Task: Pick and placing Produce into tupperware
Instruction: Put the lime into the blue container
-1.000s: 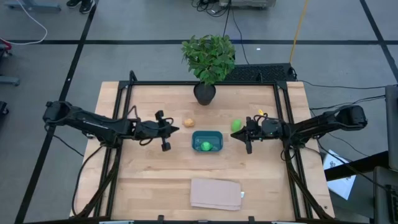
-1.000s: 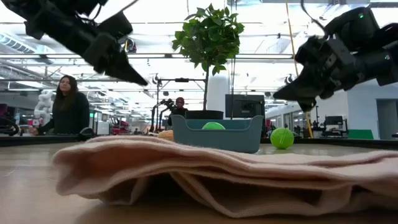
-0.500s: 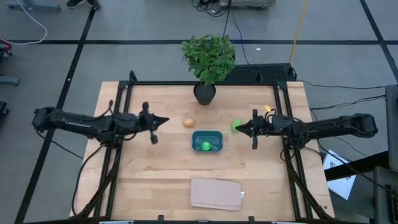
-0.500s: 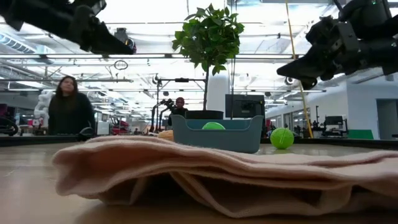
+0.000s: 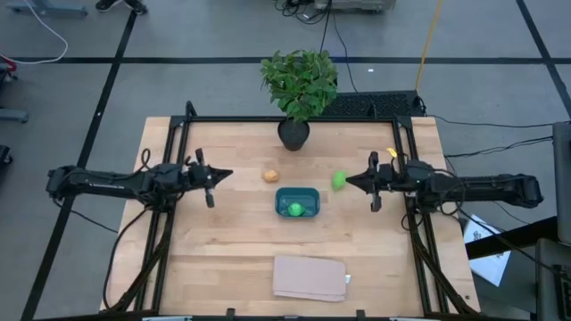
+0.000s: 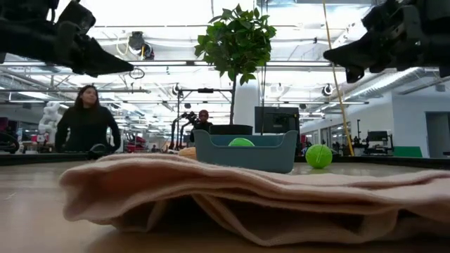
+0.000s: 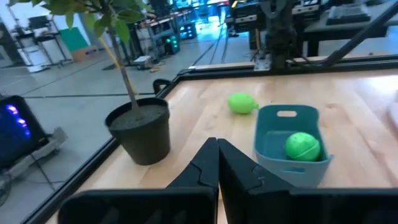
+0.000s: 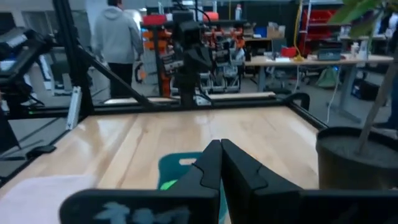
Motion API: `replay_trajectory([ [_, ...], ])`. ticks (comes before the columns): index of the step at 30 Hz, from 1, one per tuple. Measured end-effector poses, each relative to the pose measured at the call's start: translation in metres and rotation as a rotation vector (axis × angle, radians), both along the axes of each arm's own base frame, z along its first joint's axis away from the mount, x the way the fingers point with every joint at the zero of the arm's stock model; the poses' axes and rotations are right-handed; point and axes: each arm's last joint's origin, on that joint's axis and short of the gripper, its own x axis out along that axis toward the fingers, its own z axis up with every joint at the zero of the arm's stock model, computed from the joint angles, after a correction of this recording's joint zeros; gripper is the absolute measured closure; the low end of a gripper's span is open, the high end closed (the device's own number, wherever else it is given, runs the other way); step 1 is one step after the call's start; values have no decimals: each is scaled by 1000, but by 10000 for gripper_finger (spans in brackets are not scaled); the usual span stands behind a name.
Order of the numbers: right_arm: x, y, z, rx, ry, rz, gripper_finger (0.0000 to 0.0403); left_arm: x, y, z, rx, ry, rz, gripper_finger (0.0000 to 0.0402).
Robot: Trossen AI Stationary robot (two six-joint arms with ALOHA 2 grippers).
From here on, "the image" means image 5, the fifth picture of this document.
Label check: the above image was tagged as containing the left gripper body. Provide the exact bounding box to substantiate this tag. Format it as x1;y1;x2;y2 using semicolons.
180;148;216;210

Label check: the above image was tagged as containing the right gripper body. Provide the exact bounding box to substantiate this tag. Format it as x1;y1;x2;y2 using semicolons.
368;150;406;213

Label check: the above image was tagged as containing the green oval toy vegetable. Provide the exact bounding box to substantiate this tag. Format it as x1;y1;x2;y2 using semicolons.
331;170;348;192

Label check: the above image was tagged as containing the teal plastic tub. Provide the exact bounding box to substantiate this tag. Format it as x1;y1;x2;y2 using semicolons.
274;186;321;219

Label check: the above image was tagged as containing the black mesh box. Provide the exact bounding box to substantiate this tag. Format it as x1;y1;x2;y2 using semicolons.
321;90;423;119

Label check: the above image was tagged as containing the black plant pot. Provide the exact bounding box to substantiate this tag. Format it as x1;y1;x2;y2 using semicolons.
277;118;311;152

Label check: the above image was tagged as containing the folded beige cloth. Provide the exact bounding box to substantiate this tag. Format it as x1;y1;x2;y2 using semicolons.
271;254;352;303

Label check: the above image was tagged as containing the green leafy plant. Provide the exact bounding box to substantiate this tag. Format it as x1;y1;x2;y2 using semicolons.
260;48;339;124

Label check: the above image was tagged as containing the white paper sheet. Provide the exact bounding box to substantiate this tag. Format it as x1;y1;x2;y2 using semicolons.
463;213;512;287

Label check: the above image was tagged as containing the black desk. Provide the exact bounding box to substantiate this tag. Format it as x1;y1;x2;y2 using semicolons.
466;216;559;260

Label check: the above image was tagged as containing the grey equipment box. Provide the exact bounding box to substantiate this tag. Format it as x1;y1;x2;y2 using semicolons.
313;0;397;12

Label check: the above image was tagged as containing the grey cabinet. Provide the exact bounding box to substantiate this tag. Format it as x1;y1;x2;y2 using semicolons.
551;120;571;233

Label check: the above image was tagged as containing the person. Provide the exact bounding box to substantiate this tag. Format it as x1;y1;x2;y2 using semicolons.
95;0;148;15

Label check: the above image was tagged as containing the grey desk foot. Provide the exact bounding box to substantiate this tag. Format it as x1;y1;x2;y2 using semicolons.
4;0;89;19
0;108;30;125

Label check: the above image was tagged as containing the black aluminium table frame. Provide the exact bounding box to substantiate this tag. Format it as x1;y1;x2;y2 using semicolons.
104;101;481;320

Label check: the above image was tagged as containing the black floor cable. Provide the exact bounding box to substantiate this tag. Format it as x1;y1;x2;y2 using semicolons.
427;114;571;130

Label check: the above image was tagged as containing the black hanging cable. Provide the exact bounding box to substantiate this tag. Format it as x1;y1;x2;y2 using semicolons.
329;11;360;94

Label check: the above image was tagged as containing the yellow cable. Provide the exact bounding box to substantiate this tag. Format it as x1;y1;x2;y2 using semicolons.
414;0;445;93

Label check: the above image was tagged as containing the white cable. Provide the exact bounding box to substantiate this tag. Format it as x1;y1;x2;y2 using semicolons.
0;0;70;66

